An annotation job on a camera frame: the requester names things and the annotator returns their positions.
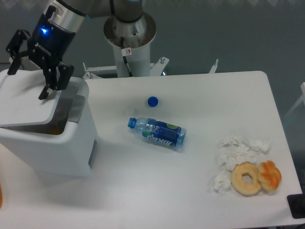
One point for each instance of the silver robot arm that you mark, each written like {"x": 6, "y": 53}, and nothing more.
{"x": 70, "y": 14}

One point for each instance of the orange object at left edge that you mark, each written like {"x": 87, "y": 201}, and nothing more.
{"x": 1, "y": 196}

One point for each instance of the white trash can body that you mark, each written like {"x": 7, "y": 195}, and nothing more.
{"x": 71, "y": 152}

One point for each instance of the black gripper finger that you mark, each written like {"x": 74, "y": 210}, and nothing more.
{"x": 13, "y": 48}
{"x": 57, "y": 78}

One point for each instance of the large crumpled white tissue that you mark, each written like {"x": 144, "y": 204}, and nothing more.
{"x": 236, "y": 150}

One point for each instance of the orange glazed bread roll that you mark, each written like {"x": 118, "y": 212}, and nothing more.
{"x": 268, "y": 175}

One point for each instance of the clear round plastic cap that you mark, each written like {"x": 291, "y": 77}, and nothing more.
{"x": 129, "y": 111}

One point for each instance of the blue plastic water bottle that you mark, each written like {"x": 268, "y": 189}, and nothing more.
{"x": 158, "y": 133}

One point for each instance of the white metal frame bracket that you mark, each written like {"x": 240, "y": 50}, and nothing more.
{"x": 156, "y": 69}

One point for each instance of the blue bottle cap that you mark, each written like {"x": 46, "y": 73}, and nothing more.
{"x": 152, "y": 101}

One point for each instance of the orange fruit inside bin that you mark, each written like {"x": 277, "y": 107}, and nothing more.
{"x": 54, "y": 131}

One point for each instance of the plain ring donut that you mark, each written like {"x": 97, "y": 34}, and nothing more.
{"x": 244, "y": 179}

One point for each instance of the white chair part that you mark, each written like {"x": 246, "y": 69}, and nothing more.
{"x": 296, "y": 108}

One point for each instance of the white trash can lid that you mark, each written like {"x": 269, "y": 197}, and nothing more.
{"x": 19, "y": 99}

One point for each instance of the black device at edge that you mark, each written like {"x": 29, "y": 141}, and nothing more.
{"x": 296, "y": 204}

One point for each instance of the small crumpled white tissue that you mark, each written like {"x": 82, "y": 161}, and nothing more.
{"x": 222, "y": 183}

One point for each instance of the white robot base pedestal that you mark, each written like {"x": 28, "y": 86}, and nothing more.
{"x": 131, "y": 44}

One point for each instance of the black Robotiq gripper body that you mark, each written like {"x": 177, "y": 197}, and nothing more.
{"x": 49, "y": 42}

